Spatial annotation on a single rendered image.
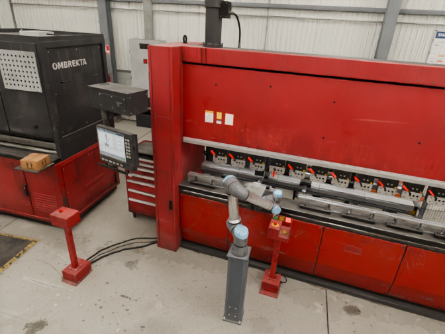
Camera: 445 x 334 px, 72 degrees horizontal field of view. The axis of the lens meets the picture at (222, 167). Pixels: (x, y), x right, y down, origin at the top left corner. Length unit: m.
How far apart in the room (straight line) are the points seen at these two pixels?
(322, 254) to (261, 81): 1.83
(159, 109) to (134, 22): 5.19
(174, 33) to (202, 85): 4.71
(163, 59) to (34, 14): 7.03
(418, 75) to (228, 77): 1.52
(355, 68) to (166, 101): 1.67
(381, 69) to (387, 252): 1.66
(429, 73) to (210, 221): 2.43
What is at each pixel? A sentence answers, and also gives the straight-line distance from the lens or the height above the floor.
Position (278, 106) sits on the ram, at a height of 1.85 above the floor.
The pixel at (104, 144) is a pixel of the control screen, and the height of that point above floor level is 1.43.
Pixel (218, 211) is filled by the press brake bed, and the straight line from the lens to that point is 3.40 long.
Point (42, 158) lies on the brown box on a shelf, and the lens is 3.84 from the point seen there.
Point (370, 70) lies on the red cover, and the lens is 2.81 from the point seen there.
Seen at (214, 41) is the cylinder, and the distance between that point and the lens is 3.07.
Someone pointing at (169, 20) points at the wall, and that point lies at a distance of 7.74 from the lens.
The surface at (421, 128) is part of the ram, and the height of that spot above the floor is 1.82.
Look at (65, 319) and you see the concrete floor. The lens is 3.45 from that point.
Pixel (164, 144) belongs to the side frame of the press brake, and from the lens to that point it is 3.20.
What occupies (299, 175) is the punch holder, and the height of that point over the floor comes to 1.21.
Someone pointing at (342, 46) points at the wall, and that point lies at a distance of 7.12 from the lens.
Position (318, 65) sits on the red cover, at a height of 2.23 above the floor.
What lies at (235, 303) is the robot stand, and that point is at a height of 0.26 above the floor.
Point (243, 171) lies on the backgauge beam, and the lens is 3.54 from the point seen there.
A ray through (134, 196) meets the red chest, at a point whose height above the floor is 0.38.
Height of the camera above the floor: 2.53
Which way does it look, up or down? 25 degrees down
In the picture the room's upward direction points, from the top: 3 degrees clockwise
